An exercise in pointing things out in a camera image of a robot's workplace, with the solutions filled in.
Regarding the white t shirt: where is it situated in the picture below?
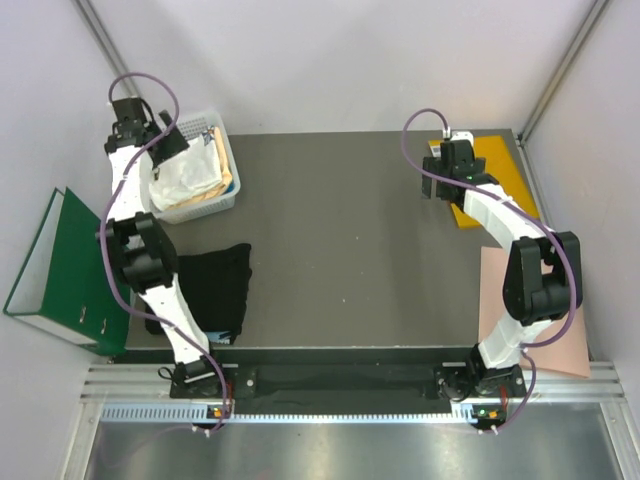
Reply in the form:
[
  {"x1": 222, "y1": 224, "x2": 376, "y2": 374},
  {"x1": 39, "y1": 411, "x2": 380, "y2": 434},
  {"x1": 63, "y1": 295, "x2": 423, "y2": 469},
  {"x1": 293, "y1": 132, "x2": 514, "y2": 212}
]
[{"x1": 149, "y1": 135, "x2": 223, "y2": 211}]

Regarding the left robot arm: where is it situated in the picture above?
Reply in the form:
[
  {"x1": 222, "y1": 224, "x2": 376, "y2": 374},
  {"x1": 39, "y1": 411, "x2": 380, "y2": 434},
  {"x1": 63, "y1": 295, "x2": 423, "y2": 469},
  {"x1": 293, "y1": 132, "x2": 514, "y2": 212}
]
[{"x1": 97, "y1": 97, "x2": 231, "y2": 403}]

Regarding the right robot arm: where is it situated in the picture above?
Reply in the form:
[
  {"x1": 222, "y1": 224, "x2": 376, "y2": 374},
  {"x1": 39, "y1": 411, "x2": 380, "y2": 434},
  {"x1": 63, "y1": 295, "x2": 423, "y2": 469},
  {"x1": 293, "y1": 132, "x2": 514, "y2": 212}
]
[{"x1": 422, "y1": 132, "x2": 583, "y2": 397}]

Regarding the white plastic basket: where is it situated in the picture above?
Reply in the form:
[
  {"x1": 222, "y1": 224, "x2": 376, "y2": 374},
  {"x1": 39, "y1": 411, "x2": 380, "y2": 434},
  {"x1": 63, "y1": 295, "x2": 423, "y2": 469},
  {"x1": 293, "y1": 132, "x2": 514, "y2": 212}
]
[{"x1": 149, "y1": 110, "x2": 241, "y2": 224}]

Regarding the orange t shirt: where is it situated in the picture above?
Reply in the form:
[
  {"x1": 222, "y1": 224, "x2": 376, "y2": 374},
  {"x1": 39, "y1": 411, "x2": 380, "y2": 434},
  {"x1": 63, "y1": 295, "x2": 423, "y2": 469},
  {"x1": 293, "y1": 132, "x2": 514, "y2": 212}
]
[{"x1": 168, "y1": 126, "x2": 233, "y2": 209}]

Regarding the black folded t shirt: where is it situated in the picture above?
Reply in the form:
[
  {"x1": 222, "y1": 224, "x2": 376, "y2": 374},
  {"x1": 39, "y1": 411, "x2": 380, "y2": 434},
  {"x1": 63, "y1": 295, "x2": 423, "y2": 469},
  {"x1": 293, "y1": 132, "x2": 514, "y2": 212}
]
[{"x1": 174, "y1": 243, "x2": 252, "y2": 344}]

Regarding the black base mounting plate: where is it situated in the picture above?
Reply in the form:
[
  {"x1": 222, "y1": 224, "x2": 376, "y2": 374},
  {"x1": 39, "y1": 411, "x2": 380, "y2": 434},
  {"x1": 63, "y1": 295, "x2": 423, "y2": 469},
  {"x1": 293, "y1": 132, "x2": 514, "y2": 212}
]
[{"x1": 169, "y1": 363, "x2": 527, "y2": 402}]

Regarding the pink paper sheet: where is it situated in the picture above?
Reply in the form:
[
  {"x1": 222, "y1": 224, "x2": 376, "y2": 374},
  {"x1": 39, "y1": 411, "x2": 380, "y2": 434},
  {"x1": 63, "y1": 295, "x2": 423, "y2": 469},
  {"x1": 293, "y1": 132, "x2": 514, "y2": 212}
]
[{"x1": 478, "y1": 247, "x2": 591, "y2": 378}]

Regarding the green ring binder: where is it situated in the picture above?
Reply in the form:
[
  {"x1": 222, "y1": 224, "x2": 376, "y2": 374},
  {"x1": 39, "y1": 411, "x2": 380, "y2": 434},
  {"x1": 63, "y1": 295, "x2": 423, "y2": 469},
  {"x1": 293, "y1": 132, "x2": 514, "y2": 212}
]
[{"x1": 3, "y1": 189, "x2": 130, "y2": 356}]

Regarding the grey slotted cable duct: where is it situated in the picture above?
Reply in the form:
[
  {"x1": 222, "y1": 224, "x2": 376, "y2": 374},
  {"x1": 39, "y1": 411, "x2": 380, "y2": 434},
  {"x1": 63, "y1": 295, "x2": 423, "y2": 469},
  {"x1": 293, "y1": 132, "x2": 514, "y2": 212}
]
[{"x1": 100, "y1": 403, "x2": 504, "y2": 427}]

